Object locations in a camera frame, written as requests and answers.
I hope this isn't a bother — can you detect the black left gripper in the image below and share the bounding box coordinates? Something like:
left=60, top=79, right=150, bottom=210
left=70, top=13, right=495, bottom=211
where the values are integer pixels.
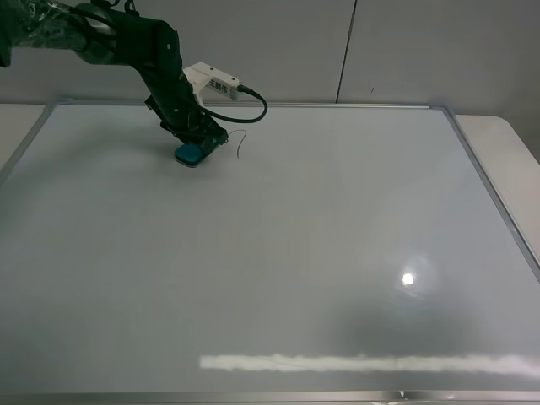
left=139, top=68, right=228, bottom=149

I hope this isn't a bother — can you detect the teal whiteboard eraser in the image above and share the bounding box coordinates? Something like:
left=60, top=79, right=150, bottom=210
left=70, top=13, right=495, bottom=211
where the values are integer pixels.
left=174, top=143, right=214, bottom=168

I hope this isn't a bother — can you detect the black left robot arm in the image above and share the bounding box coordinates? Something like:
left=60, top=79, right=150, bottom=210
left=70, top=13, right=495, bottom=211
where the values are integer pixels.
left=1, top=1, right=228, bottom=152

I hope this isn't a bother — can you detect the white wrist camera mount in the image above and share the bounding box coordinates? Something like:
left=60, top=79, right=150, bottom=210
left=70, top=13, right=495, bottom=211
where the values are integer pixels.
left=183, top=62, right=240, bottom=106

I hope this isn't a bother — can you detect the black left camera cable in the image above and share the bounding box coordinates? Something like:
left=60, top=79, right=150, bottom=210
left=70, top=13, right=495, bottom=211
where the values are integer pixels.
left=200, top=84, right=269, bottom=125

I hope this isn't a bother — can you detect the white whiteboard with aluminium frame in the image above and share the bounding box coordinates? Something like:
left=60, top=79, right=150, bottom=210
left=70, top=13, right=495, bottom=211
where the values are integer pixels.
left=1, top=102, right=539, bottom=404

